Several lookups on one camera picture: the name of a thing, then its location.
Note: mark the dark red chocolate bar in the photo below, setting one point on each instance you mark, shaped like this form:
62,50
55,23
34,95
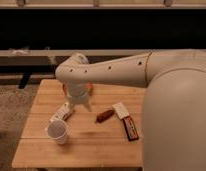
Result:
130,129

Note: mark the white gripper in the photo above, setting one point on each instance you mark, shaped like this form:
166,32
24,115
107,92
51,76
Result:
78,94

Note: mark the orange ceramic bowl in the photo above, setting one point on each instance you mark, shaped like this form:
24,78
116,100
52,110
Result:
87,85

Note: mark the white small packet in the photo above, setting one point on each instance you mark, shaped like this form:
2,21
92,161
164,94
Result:
121,110

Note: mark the wooden table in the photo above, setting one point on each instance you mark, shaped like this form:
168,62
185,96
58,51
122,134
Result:
89,145

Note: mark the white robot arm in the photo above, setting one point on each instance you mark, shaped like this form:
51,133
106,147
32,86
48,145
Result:
173,116

